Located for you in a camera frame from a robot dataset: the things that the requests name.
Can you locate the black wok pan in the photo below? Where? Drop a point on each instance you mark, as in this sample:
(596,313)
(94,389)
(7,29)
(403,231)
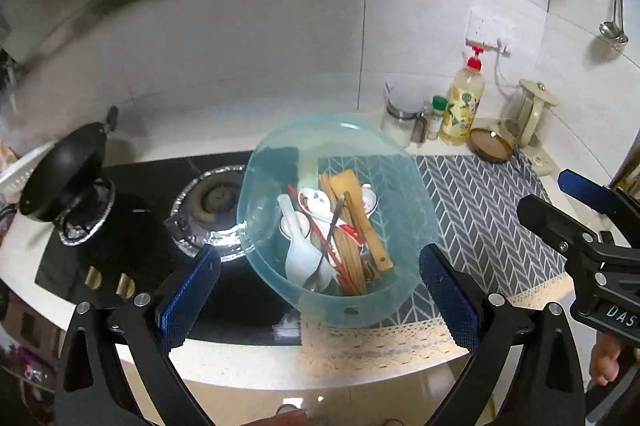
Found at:
(67,170)

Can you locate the gas stove top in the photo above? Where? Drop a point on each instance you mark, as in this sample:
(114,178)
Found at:
(241,310)

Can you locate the white spoon red handle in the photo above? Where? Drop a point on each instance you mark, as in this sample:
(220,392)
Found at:
(324,226)

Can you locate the hanging metal ladle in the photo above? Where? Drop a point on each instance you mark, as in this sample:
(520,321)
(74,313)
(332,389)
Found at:
(613,30)

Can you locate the wooden chopstick pair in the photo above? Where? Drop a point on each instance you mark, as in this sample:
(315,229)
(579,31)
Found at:
(346,246)

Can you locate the glass jar white powder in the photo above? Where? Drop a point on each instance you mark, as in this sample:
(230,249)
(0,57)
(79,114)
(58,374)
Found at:
(400,107)

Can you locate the metal fork wooden handle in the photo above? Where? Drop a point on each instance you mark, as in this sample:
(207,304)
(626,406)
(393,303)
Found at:
(368,265)

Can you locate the red chopstick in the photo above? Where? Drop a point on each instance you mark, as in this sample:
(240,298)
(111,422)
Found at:
(325,246)

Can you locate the green lid spice bottle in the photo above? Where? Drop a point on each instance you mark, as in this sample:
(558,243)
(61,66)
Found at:
(438,110)

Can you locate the white plastic rice paddle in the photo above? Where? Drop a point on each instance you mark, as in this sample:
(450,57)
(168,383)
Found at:
(305,265)

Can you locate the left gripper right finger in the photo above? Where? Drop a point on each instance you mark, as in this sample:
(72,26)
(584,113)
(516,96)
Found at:
(546,388)

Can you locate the white spoon yellow pattern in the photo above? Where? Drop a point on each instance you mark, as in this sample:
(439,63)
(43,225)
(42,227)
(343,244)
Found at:
(316,203)

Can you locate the brown ceramic bowl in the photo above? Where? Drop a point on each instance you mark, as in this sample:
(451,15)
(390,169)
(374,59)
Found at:
(489,146)

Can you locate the blue transparent plastic basin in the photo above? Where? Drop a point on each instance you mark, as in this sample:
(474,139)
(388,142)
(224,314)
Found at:
(296,154)

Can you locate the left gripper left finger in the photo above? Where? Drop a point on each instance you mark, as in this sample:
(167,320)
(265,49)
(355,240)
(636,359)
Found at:
(92,388)

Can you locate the green electric kettle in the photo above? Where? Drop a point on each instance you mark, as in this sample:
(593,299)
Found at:
(524,123)

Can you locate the white spoon floral small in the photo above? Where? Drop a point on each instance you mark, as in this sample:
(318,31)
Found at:
(369,199)

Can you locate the wooden spatula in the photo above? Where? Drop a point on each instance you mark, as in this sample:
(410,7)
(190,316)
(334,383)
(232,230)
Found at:
(346,184)

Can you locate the glass spice jar brown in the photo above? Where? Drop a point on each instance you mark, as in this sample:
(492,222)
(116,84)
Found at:
(421,123)

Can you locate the person right hand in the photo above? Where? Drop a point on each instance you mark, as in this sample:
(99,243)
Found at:
(604,366)

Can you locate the grey chevron table mat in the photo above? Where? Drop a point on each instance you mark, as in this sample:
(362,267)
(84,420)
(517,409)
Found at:
(478,230)

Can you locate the yellow dish soap bottle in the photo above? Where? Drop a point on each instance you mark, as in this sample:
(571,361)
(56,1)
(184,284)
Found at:
(464,96)

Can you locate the white wall socket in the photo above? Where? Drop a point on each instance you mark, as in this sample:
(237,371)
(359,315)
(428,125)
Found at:
(490,31)

